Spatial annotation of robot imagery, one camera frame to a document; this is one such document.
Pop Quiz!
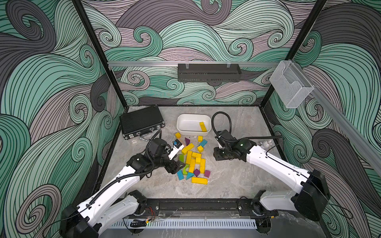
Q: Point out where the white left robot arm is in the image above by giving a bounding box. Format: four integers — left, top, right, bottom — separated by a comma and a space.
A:
59, 154, 185, 238

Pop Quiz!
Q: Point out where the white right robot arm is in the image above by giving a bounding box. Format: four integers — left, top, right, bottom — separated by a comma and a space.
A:
213, 139, 330, 222

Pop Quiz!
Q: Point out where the teal long block at left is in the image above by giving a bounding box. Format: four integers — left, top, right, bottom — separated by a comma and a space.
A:
177, 171, 184, 180

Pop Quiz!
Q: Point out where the light green arch block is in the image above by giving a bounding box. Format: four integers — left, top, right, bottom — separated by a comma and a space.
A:
183, 164, 190, 176

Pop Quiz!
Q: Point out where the green rectangular block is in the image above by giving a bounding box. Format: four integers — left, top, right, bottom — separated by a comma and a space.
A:
179, 154, 185, 163

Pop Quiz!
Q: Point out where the teal triangle block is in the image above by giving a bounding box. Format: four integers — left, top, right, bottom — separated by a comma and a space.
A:
186, 172, 194, 180

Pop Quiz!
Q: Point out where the yellow upright long block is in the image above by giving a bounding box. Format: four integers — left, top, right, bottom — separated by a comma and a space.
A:
186, 151, 193, 165

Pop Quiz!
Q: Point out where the teal short block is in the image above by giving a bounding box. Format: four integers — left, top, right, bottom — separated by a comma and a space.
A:
199, 139, 207, 147

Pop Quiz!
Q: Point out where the purple cube block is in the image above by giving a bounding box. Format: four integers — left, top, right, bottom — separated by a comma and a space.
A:
194, 169, 200, 177

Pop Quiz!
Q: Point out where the yellow slanted long block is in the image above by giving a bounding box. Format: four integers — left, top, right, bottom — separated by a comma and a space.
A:
181, 143, 194, 154

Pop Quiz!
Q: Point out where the magenta cube block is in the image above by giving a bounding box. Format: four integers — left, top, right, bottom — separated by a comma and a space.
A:
204, 170, 211, 178

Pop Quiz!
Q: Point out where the pink and white toy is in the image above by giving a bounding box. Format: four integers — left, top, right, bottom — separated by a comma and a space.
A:
259, 139, 273, 149

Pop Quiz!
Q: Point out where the white plastic tub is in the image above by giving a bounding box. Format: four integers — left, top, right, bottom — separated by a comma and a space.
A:
176, 114, 212, 136

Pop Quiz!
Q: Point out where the black aluminium carrying case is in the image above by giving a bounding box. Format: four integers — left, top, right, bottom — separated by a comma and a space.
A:
120, 105, 165, 140

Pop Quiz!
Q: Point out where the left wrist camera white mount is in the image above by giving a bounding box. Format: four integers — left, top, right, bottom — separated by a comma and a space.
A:
169, 139, 184, 160

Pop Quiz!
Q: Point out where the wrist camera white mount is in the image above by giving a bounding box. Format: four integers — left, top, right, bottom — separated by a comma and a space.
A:
215, 135, 226, 149
169, 139, 184, 160

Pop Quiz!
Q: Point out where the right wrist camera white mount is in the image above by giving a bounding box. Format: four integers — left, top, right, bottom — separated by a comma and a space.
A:
215, 135, 226, 149

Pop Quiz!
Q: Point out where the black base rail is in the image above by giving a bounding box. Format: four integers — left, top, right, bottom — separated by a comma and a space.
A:
123, 197, 296, 220

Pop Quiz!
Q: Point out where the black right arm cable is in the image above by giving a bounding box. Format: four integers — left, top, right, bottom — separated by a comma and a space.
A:
211, 111, 283, 142

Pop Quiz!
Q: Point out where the white slotted cable duct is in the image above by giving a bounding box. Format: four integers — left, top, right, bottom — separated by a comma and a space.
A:
111, 218, 257, 230

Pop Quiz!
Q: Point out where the black wall-mounted tray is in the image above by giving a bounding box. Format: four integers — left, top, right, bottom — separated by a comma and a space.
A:
177, 62, 242, 83

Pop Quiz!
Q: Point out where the clear acrylic wall holder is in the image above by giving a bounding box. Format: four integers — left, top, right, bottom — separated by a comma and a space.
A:
270, 60, 314, 109

